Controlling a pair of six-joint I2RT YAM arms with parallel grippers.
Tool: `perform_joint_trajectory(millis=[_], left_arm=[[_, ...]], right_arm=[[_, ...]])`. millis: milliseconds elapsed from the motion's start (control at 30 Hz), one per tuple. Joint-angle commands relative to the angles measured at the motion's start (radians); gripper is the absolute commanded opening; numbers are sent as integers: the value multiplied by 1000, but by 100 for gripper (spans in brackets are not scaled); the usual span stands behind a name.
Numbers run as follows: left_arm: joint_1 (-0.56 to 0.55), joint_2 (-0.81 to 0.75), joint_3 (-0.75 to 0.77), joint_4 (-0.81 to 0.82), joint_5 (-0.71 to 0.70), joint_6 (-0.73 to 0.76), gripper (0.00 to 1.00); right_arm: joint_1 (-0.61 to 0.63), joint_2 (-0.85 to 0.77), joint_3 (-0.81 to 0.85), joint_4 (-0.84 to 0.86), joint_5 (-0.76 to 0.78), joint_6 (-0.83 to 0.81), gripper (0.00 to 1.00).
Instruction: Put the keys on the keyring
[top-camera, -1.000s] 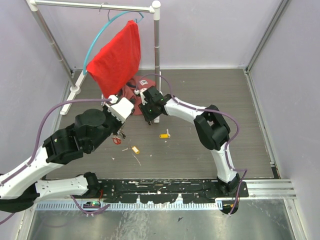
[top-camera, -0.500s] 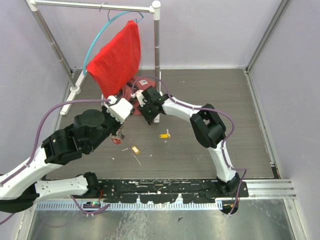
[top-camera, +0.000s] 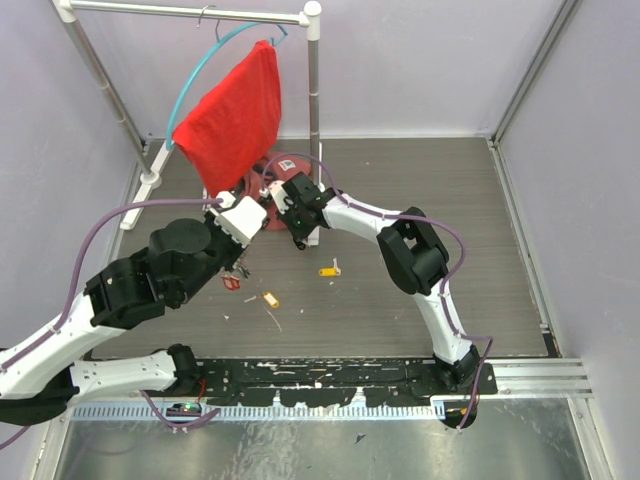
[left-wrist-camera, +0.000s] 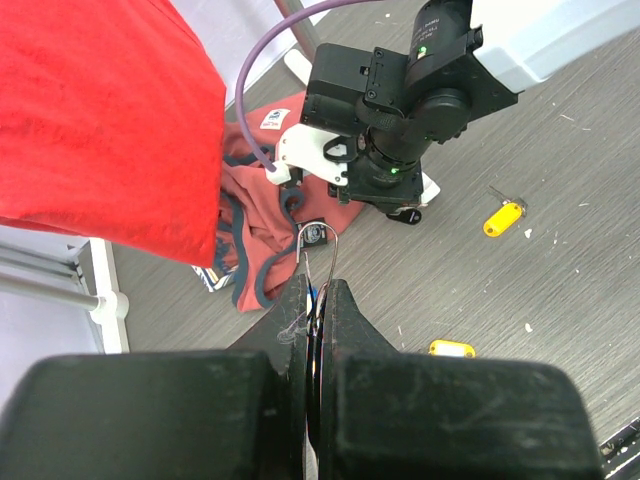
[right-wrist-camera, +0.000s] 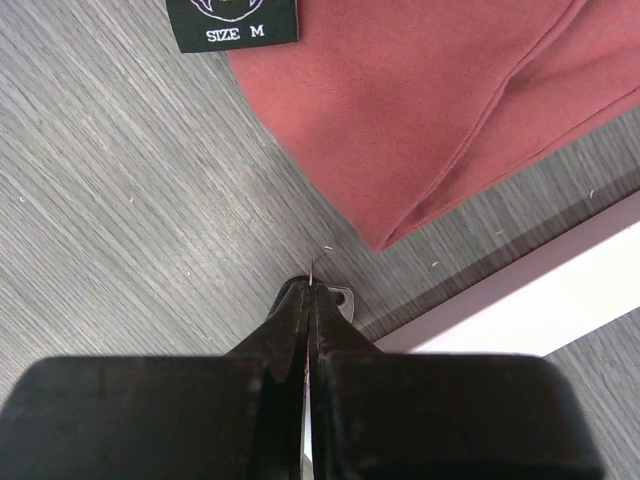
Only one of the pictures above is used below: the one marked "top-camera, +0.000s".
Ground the keyring with tagged keys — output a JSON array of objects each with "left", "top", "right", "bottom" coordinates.
[{"left": 220, "top": 255, "right": 251, "bottom": 291}]

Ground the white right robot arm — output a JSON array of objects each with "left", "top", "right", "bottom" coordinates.
[{"left": 267, "top": 173, "right": 484, "bottom": 396}]

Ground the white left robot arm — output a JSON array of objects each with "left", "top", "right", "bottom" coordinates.
[{"left": 1, "top": 214, "right": 257, "bottom": 427}]

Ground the dark red crumpled shirt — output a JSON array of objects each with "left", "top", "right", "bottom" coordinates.
[{"left": 200, "top": 151, "right": 321, "bottom": 236}]

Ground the bright red shirt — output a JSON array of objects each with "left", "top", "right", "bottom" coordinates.
[{"left": 172, "top": 41, "right": 282, "bottom": 172}]

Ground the teal clothes hanger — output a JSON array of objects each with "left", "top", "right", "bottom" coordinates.
[{"left": 165, "top": 18, "right": 289, "bottom": 152}]

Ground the silver white clothes rack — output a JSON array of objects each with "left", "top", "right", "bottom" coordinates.
[{"left": 53, "top": 1, "right": 322, "bottom": 230}]

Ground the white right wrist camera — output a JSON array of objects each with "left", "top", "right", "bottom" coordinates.
[{"left": 259, "top": 180, "right": 287, "bottom": 208}]

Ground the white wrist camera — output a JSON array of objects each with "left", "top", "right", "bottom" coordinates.
[
  {"left": 205, "top": 191, "right": 268, "bottom": 248},
  {"left": 259, "top": 180, "right": 287, "bottom": 208}
]

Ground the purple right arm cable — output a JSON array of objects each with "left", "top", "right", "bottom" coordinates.
[{"left": 259, "top": 152, "right": 494, "bottom": 431}]

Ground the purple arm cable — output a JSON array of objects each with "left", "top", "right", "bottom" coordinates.
[
  {"left": 259, "top": 152, "right": 494, "bottom": 431},
  {"left": 0, "top": 195, "right": 226, "bottom": 451}
]

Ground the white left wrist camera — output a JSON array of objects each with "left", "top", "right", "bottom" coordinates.
[{"left": 205, "top": 191, "right": 268, "bottom": 248}]

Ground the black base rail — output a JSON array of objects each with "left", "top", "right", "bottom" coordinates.
[{"left": 142, "top": 355, "right": 499, "bottom": 409}]

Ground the grey slotted cable duct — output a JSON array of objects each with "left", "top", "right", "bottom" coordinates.
[{"left": 70, "top": 395, "right": 458, "bottom": 421}]

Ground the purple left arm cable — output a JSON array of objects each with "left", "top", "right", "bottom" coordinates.
[{"left": 0, "top": 195, "right": 226, "bottom": 451}]

